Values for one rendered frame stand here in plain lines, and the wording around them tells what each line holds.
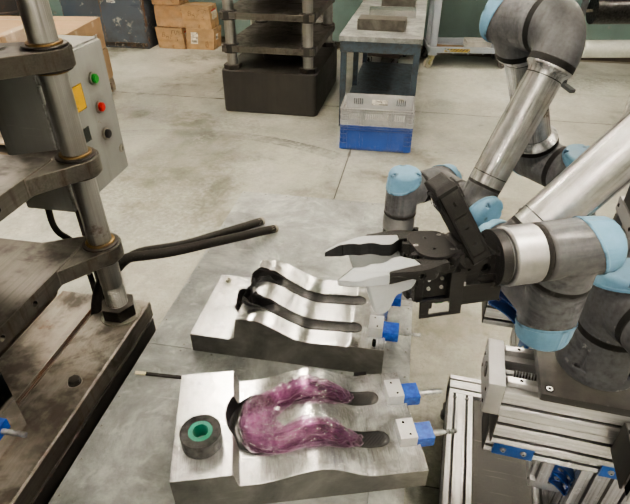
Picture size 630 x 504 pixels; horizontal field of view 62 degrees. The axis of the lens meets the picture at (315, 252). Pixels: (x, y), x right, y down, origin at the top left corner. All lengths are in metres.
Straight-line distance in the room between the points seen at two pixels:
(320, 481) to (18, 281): 0.84
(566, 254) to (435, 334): 2.03
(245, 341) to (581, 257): 0.89
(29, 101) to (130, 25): 6.63
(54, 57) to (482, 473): 1.71
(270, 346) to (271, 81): 4.06
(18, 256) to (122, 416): 0.50
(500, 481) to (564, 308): 1.28
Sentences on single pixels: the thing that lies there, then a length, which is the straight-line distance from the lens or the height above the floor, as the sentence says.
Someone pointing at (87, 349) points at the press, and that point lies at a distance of 1.56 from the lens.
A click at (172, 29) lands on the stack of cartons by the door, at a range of 7.94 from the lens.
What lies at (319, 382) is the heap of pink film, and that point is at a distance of 1.20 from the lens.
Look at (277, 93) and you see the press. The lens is 5.22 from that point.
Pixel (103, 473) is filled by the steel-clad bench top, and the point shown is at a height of 0.80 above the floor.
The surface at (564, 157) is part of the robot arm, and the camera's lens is 1.46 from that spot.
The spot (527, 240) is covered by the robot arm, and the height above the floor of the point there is 1.47.
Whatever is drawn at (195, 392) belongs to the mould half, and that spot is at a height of 0.91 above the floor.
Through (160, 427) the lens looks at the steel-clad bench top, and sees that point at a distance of 1.30.
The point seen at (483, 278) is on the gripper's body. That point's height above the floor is 1.42.
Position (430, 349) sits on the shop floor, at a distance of 2.60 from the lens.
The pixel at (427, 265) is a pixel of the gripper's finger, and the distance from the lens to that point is 0.59.
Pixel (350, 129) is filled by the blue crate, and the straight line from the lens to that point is 4.44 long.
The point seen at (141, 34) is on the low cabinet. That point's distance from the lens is 8.05.
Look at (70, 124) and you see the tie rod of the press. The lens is 1.33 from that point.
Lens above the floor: 1.81
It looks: 35 degrees down
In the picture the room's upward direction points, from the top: straight up
